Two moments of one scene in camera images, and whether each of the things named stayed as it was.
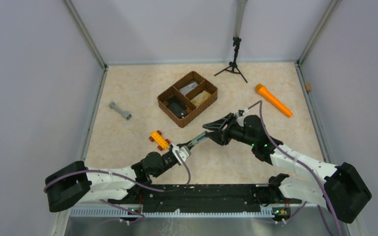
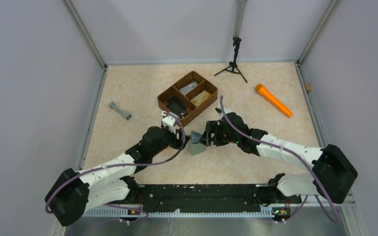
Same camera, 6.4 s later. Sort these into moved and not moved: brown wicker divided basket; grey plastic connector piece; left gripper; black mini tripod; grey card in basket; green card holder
Moved: green card holder; left gripper
Not moved: black mini tripod; grey plastic connector piece; grey card in basket; brown wicker divided basket
